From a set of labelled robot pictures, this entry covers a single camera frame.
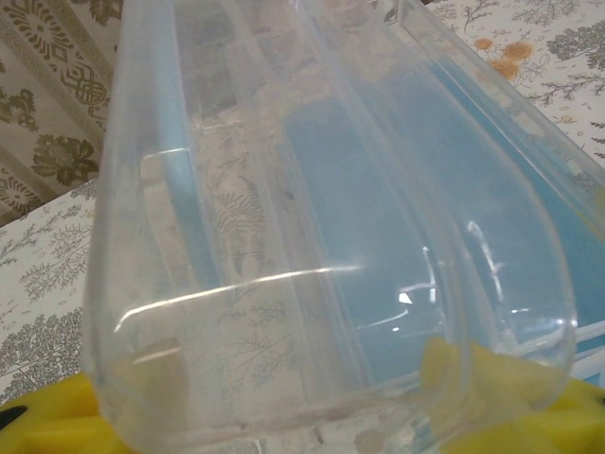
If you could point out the blue clear-lid plastic tool box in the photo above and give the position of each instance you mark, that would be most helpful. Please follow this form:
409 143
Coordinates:
331 189

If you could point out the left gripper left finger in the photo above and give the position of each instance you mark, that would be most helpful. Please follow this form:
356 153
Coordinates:
47 421

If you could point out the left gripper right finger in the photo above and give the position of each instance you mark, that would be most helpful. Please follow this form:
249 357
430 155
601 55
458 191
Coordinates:
543 416

